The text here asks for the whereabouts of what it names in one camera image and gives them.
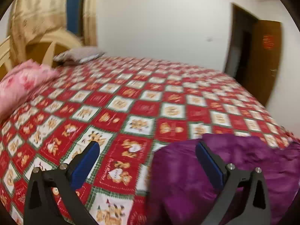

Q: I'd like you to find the red door decoration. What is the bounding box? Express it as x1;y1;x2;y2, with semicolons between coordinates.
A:
262;34;275;50

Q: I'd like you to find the cream wooden headboard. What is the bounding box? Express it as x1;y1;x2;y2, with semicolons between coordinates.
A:
1;28;83;78

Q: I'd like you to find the metal door handle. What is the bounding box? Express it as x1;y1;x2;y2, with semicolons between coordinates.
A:
271;69;277;78

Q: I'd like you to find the brown wooden door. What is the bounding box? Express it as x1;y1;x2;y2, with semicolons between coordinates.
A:
242;20;282;106

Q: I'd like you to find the grey striped pillow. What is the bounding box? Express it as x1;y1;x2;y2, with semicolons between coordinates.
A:
53;46;105;66

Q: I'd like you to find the pink floral pillow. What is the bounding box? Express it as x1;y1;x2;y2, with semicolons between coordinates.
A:
1;59;59;121

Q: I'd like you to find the dark wooden door frame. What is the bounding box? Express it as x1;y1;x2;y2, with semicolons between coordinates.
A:
224;3;258;84

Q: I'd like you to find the purple down jacket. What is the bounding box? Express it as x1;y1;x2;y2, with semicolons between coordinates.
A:
146;134;299;224

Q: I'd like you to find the blue window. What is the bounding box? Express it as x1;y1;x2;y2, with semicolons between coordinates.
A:
66;0;81;35

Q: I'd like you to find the beige floral curtain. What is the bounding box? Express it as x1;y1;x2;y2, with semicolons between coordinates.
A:
9;0;97;62

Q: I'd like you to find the red checkered bed sheet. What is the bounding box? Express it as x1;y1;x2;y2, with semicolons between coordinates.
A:
1;57;299;224

